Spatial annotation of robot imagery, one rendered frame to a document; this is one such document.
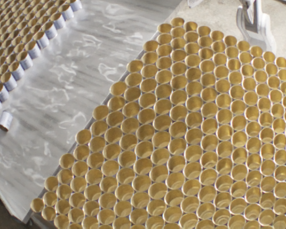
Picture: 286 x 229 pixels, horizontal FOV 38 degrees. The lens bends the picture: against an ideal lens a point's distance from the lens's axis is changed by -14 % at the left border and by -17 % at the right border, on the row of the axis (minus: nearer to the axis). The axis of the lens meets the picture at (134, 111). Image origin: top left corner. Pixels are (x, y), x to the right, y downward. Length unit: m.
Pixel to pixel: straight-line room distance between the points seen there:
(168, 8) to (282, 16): 1.70
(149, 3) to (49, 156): 0.93
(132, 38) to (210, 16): 1.64
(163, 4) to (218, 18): 1.44
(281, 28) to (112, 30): 1.82
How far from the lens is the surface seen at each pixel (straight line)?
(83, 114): 1.98
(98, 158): 1.78
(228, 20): 3.67
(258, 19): 2.60
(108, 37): 2.21
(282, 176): 1.64
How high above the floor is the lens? 2.63
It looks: 54 degrees down
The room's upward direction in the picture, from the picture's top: 24 degrees counter-clockwise
